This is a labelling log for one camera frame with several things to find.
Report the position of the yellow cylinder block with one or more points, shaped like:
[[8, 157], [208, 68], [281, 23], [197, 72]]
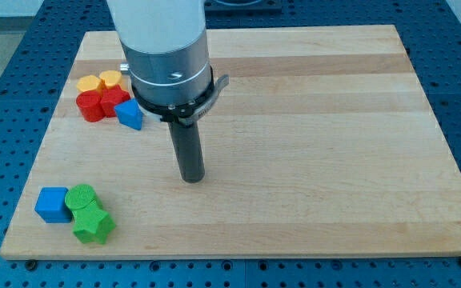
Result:
[[112, 79]]

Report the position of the green cylinder block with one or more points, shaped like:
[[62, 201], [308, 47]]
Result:
[[81, 196]]

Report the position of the blue triangle block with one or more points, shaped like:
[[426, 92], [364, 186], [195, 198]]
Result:
[[129, 114]]

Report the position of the blue cube block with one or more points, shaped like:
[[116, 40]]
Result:
[[51, 207]]

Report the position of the red cylinder block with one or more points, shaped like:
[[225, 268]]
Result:
[[89, 104]]

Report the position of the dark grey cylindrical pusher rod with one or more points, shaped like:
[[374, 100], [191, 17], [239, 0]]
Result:
[[188, 150]]

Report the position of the red star block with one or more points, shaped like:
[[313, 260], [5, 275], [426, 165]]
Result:
[[111, 98]]

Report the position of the yellow hexagon block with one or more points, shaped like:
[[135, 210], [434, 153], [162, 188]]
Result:
[[90, 82]]

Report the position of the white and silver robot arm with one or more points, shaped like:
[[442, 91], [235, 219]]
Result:
[[167, 58]]

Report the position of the black mount plate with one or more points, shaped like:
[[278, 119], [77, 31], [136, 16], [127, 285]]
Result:
[[243, 5]]

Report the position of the wooden board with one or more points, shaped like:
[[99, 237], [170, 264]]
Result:
[[323, 145]]

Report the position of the black clamp ring with lever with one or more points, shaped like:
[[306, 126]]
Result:
[[186, 113]]

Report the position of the green star block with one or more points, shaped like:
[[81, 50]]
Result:
[[92, 224]]

